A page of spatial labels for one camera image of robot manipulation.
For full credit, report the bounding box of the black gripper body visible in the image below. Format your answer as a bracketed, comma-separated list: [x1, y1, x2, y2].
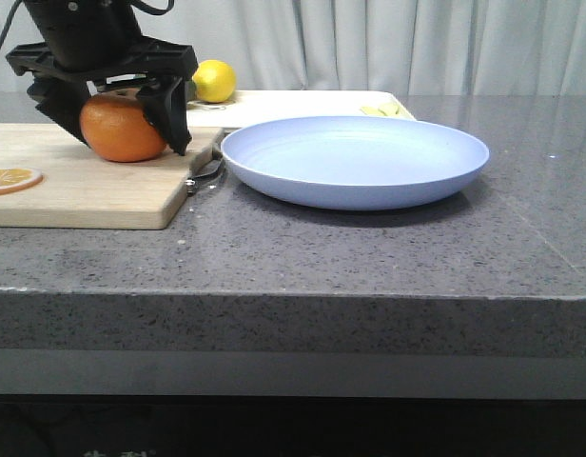
[6, 1, 198, 81]

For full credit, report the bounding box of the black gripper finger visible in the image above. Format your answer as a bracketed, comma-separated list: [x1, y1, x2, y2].
[135, 75, 191, 156]
[27, 76, 90, 144]

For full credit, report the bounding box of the orange fruit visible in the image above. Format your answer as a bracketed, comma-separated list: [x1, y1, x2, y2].
[79, 89, 166, 163]

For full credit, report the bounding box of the light blue plate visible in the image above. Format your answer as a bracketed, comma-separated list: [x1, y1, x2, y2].
[222, 116, 490, 211]

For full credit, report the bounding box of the cream white tray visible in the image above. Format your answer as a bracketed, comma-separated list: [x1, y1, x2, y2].
[186, 90, 414, 130]

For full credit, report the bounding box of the yellow lemon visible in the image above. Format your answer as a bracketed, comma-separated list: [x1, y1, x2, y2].
[192, 59, 237, 103]

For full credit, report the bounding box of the wooden cutting board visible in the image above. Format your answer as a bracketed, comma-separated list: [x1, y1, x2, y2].
[0, 123, 224, 229]

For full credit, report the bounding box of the orange slice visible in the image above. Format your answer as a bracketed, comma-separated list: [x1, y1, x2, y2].
[0, 168, 44, 195]

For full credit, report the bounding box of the yellow plastic knife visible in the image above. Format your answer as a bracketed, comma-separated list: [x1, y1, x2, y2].
[360, 106, 383, 116]

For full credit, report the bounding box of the white curtain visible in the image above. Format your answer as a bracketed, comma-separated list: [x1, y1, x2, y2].
[0, 0, 586, 98]

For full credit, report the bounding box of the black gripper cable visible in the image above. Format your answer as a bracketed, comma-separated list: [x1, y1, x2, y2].
[0, 0, 28, 68]

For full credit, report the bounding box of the metal cutting board handle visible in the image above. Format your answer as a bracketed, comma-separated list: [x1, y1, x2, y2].
[185, 143, 224, 195]

